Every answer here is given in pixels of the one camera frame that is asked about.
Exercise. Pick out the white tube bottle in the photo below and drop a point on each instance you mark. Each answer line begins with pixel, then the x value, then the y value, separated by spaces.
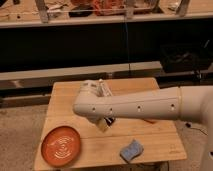
pixel 104 89

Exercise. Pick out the orange ceramic bowl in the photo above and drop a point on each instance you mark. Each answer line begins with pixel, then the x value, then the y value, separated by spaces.
pixel 61 146

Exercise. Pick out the black bin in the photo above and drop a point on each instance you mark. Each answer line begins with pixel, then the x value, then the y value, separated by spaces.
pixel 184 57

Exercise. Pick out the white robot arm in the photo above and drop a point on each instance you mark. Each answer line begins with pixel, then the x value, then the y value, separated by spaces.
pixel 185 103

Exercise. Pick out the orange carrot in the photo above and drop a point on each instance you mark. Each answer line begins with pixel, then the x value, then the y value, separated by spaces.
pixel 150 121

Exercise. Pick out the black striped box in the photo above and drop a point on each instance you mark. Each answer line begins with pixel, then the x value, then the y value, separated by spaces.
pixel 109 121

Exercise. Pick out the beige block end effector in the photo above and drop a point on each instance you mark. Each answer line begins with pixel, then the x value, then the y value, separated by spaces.
pixel 102 125

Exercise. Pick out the blue sponge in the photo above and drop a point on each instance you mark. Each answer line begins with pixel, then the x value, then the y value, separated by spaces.
pixel 131 151

